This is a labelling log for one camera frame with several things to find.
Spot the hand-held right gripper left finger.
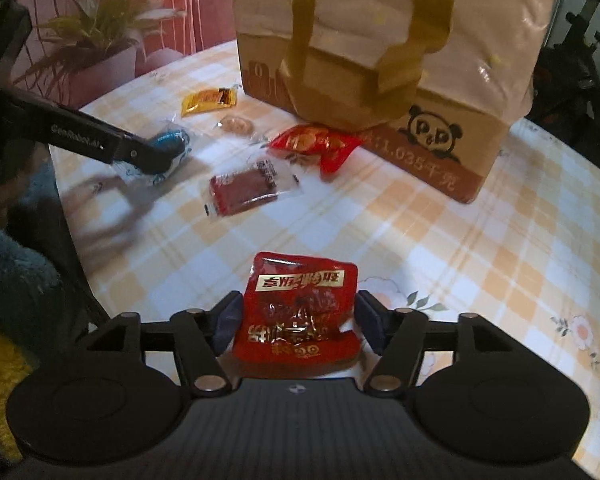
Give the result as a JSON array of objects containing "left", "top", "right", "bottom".
[{"left": 75, "top": 291, "right": 244, "bottom": 397}]

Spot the yellow fleece clothing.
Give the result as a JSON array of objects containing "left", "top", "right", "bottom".
[{"left": 0, "top": 327, "right": 36, "bottom": 461}]

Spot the clear round cookie packet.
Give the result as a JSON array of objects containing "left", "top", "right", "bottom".
[{"left": 215, "top": 112, "right": 256, "bottom": 136}]

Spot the brown handled tote bag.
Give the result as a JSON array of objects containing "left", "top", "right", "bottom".
[{"left": 230, "top": 0, "right": 566, "bottom": 206}]

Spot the yellow snack packet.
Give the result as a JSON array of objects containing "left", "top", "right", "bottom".
[{"left": 180, "top": 85, "right": 238, "bottom": 118}]

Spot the orange checked tablecloth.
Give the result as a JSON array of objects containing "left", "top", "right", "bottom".
[{"left": 50, "top": 40, "right": 600, "bottom": 480}]

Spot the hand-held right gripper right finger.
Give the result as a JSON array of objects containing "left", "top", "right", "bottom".
[{"left": 353, "top": 290, "right": 514, "bottom": 394}]

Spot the red and gold snack packet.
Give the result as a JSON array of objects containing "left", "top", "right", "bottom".
[{"left": 267, "top": 122, "right": 366, "bottom": 181}]

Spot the small potted plant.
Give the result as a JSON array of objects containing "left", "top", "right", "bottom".
[{"left": 15, "top": 0, "right": 181, "bottom": 108}]

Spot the large red snack packet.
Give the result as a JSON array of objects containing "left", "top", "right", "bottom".
[{"left": 230, "top": 251, "right": 363, "bottom": 376}]

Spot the black exercise bike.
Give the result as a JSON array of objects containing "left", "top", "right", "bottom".
[{"left": 525, "top": 0, "right": 600, "bottom": 186}]

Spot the teal fleece clothing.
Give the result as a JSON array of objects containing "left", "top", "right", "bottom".
[{"left": 0, "top": 220, "right": 63, "bottom": 341}]

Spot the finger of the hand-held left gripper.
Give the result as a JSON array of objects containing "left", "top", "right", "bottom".
[{"left": 114, "top": 132, "right": 187, "bottom": 175}]

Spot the dark red clear snack packet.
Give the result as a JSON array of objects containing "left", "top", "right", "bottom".
[{"left": 202, "top": 157, "right": 303, "bottom": 221}]

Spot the blue snack packet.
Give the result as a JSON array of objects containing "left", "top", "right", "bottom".
[{"left": 112, "top": 117, "right": 196, "bottom": 188}]

